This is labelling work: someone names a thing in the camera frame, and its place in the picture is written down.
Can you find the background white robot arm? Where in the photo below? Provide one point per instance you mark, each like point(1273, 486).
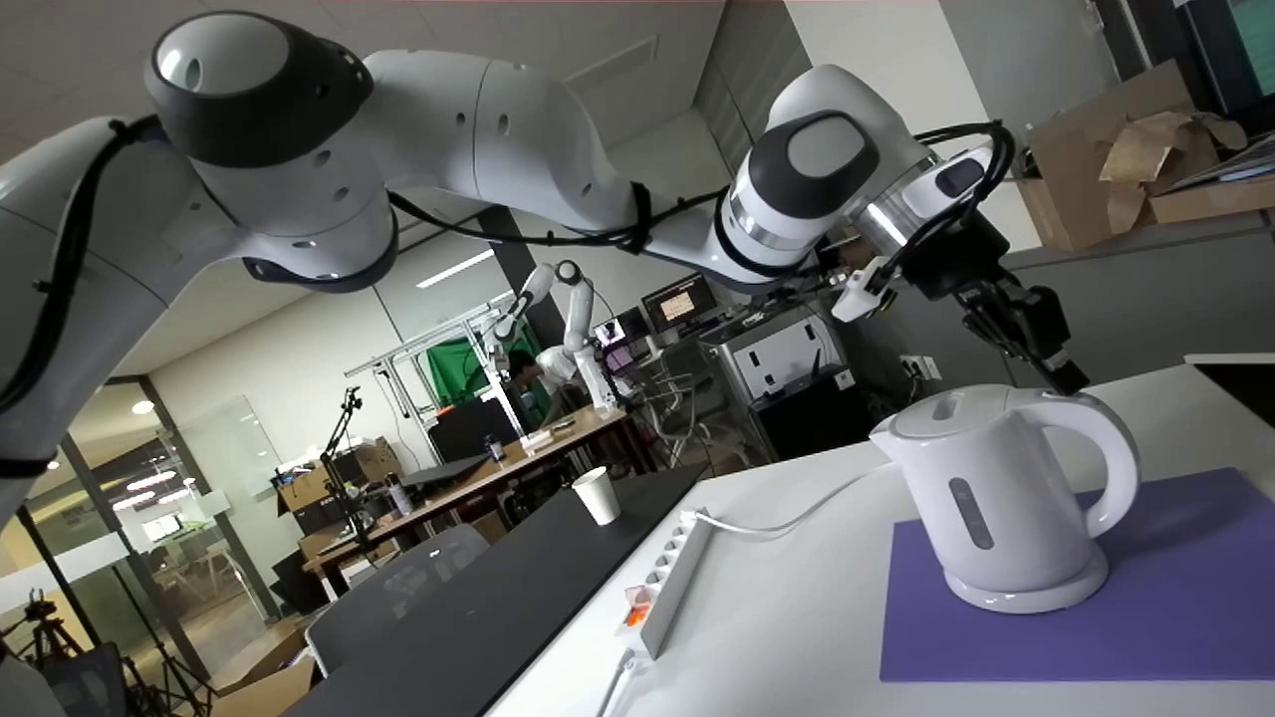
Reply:
point(571, 355)

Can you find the black camera tripod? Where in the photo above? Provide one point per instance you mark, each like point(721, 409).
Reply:
point(47, 673)

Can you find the grey chair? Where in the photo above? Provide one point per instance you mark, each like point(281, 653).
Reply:
point(386, 595)

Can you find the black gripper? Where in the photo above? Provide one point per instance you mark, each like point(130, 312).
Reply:
point(965, 259)

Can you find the white paper cup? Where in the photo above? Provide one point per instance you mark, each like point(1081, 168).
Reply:
point(595, 491)

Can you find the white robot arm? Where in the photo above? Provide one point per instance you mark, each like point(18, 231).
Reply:
point(292, 154)

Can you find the white power strip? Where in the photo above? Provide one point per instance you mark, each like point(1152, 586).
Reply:
point(662, 592)

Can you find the white metal cabinet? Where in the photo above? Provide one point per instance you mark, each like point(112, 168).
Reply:
point(779, 353)

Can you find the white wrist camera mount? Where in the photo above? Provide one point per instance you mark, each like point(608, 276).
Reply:
point(897, 215)

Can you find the wooden desk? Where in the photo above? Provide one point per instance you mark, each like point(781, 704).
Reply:
point(487, 474)

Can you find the purple mat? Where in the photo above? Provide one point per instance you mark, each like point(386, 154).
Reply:
point(1190, 600)

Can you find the white electric kettle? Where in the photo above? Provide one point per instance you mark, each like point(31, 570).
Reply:
point(992, 498)

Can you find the cardboard box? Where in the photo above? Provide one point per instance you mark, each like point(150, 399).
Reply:
point(1135, 157)

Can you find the computer monitor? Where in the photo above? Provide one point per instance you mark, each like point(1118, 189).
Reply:
point(678, 304)

